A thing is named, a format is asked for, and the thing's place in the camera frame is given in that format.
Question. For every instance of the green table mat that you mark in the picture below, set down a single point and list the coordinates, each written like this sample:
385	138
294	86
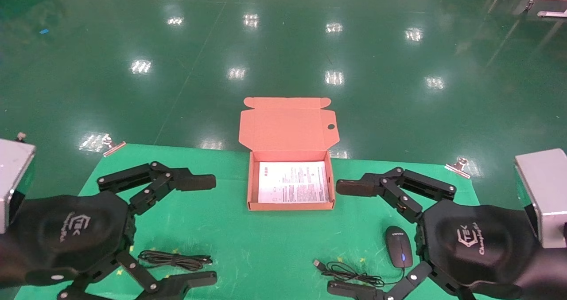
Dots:
266	247

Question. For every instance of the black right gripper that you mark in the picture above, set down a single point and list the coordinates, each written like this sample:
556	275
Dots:
478	242

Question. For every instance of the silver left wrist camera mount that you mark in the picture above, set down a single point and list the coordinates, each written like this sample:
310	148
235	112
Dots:
13	171

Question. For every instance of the silver binder clip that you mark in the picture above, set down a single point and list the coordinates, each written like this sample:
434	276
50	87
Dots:
114	147
458	167

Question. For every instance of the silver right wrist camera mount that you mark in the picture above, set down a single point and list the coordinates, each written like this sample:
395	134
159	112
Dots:
545	193

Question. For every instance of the white printed instruction sheet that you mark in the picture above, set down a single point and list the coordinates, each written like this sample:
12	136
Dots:
292	182

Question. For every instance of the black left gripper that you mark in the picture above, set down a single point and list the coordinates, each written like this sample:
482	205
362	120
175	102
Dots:
66	233

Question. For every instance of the orange cardboard box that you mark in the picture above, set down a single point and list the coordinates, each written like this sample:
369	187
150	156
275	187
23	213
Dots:
288	127

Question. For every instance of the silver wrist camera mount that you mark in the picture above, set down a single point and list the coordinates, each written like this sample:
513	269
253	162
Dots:
545	193
13	171

